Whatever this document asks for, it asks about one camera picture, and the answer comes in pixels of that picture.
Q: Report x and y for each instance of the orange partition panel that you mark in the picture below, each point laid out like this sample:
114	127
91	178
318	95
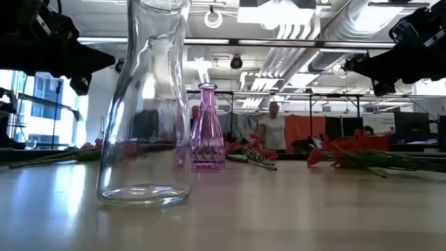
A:
299	129

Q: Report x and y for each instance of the white board with text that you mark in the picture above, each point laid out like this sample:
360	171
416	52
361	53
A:
378	122

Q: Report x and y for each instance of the person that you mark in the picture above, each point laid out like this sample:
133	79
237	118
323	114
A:
273	130
195	111
368	130

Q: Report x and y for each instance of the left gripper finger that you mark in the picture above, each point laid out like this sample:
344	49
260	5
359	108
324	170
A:
95	62

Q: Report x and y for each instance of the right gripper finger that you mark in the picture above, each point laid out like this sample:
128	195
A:
369	68

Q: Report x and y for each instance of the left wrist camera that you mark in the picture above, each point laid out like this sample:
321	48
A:
81	85

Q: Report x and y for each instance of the black stage light cluster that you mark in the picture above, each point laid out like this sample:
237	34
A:
355	57

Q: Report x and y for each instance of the black partition panel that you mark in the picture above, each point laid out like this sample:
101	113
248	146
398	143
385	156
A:
343	125

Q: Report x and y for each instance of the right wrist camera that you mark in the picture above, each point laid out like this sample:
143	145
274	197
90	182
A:
382	88

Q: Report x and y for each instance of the long ceiling light strip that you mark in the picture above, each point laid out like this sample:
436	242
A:
362	44

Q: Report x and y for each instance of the red box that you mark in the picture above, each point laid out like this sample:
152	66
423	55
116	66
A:
381	143

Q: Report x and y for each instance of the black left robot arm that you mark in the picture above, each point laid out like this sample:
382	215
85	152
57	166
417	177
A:
24	21

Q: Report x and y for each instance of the clear glass vase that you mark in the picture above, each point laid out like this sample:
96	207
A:
115	139

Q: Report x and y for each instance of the silver ventilation duct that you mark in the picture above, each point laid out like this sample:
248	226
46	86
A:
348	24

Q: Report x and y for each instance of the pink glass vase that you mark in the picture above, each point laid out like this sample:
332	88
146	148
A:
208	146

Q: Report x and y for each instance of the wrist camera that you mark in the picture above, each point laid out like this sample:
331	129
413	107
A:
382	88
81	85

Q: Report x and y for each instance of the red carnation bunch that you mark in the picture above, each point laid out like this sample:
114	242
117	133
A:
129	150
251	146
348	144

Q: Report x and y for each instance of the black monitor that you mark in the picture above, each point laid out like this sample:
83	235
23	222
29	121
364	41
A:
413	123

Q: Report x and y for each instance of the black tripod stand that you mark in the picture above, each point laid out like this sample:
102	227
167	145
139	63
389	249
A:
55	115

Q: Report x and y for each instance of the black equipment rack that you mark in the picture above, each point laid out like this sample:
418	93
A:
7	136

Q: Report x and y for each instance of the blue desk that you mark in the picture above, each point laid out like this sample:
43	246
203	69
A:
418	139

